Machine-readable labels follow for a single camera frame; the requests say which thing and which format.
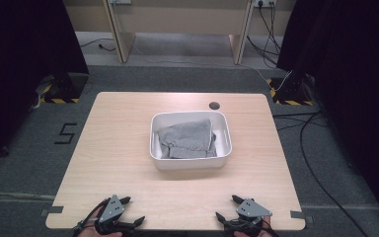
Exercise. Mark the black curtain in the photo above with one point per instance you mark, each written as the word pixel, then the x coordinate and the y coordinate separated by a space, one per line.
pixel 23 65
pixel 352 82

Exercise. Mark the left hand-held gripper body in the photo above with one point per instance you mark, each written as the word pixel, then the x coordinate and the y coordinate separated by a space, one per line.
pixel 112 209

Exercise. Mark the white wall socket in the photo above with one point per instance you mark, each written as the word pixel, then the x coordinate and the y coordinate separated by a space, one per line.
pixel 265 2
pixel 121 1

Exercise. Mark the stand base with hazard tape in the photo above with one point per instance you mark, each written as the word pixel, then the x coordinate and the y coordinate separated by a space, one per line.
pixel 291 92
pixel 66 89

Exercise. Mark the grey cloth garment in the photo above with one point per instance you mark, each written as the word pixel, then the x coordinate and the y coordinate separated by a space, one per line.
pixel 187 138

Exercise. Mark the person's left hand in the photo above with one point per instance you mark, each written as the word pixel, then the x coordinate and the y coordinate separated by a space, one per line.
pixel 86 231

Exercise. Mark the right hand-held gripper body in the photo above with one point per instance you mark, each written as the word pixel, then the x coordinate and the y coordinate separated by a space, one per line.
pixel 251 209

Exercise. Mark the white plastic basin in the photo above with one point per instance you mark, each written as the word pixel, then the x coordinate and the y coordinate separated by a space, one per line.
pixel 190 163

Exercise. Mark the person's right hand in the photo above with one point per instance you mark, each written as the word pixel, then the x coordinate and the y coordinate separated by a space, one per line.
pixel 242 234

